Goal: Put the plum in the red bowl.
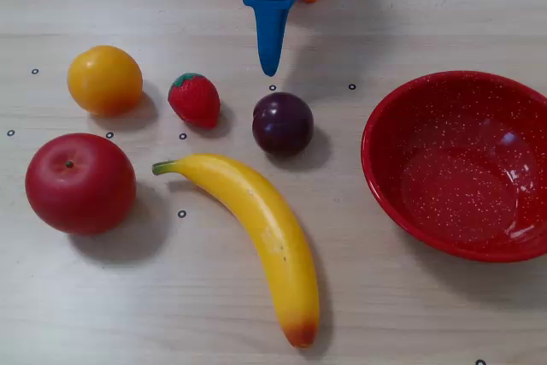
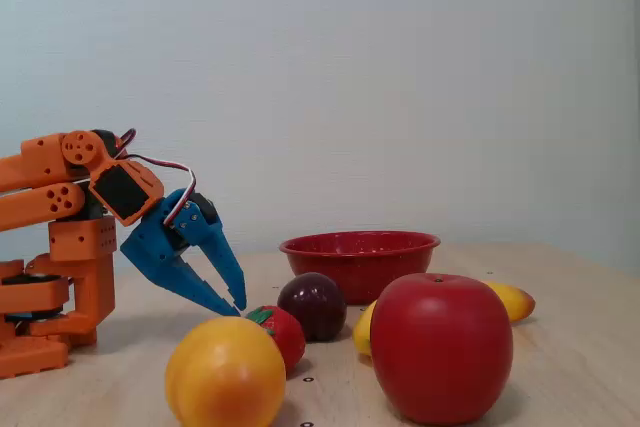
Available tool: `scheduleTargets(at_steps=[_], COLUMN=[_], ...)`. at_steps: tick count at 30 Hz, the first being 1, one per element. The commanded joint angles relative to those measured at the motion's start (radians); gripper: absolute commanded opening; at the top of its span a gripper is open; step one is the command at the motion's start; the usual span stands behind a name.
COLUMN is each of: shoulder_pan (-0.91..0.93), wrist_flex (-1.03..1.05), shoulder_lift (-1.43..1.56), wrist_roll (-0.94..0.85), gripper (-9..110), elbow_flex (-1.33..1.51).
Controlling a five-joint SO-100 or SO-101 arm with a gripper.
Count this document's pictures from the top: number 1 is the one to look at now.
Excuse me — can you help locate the dark purple plum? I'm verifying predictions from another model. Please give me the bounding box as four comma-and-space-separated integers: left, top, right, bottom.
251, 91, 315, 157

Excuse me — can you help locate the red speckled enamel bowl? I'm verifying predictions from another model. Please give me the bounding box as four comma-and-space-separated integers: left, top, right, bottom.
361, 70, 547, 263

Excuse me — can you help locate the red toy strawberry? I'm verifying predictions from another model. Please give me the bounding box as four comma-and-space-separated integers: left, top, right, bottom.
168, 73, 221, 130

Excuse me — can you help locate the yellow orange round fruit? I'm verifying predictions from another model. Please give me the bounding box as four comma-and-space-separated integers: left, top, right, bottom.
67, 44, 144, 117

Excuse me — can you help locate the yellow toy banana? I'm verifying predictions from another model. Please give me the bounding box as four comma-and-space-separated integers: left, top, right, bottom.
151, 153, 321, 349

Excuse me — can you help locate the red toy apple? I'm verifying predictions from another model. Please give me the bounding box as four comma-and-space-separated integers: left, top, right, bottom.
25, 132, 138, 237

